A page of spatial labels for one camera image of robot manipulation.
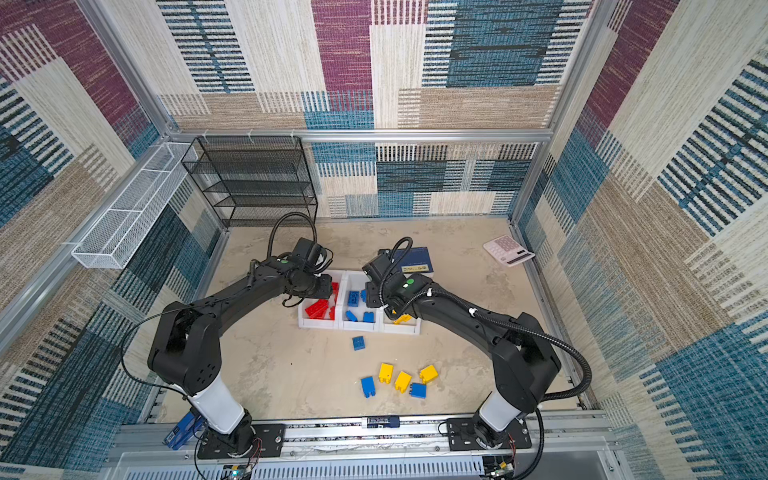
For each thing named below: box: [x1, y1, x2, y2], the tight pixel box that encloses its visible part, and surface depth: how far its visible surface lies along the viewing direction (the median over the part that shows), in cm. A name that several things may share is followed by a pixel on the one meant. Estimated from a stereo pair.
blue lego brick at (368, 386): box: [361, 376, 376, 399], surface depth 82 cm
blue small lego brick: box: [352, 336, 366, 351], surface depth 89 cm
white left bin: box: [298, 270, 345, 330], surface depth 92 cm
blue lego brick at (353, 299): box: [348, 291, 360, 307], surface depth 98 cm
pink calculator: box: [483, 234, 536, 267], surface depth 110 cm
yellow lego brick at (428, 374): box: [419, 365, 439, 384], surface depth 83 cm
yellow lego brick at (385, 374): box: [378, 363, 394, 384], surface depth 83 cm
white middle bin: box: [339, 270, 385, 333], surface depth 94 cm
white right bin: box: [378, 308, 422, 335], surface depth 89 cm
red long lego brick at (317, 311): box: [305, 299, 329, 320], surface depth 93 cm
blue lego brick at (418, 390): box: [410, 382, 427, 399], surface depth 83 cm
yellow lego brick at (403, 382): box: [394, 371, 412, 394], surface depth 81 cm
